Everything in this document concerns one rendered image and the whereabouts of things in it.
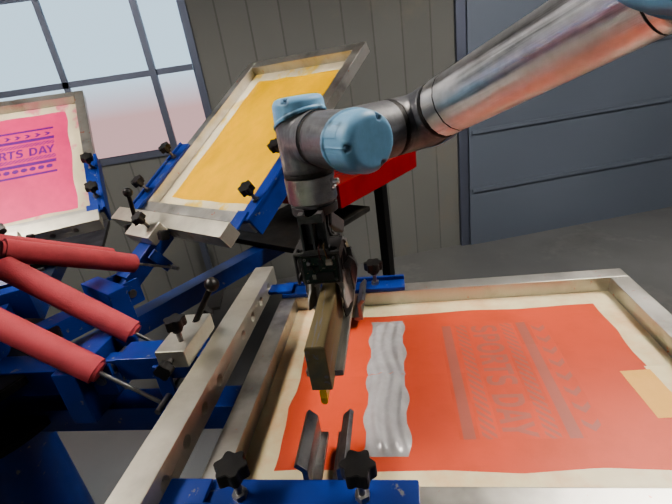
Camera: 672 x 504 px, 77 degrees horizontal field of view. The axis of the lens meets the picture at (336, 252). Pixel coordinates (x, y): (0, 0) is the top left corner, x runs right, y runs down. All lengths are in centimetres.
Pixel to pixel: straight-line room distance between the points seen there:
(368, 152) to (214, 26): 272
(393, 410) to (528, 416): 21
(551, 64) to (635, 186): 392
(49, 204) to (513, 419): 164
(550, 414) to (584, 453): 8
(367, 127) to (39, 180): 162
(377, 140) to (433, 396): 46
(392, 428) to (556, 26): 57
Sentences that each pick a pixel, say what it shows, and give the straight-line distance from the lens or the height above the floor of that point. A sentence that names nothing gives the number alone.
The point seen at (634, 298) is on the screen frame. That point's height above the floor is 99.
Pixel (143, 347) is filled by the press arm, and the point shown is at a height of 104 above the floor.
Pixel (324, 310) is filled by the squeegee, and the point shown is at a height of 116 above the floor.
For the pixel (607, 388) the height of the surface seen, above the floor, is 96.
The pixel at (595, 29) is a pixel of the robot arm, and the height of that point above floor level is 149.
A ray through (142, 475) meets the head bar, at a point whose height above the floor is 104.
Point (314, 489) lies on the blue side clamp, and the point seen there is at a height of 100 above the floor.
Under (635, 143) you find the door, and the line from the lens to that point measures 424.
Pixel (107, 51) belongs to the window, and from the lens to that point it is 328.
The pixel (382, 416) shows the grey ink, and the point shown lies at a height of 96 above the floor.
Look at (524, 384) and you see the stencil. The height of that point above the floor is 96.
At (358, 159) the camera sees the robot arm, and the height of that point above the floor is 139.
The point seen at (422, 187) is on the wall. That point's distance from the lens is 343.
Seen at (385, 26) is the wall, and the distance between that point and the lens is 325.
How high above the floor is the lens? 149
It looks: 23 degrees down
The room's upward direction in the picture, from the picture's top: 9 degrees counter-clockwise
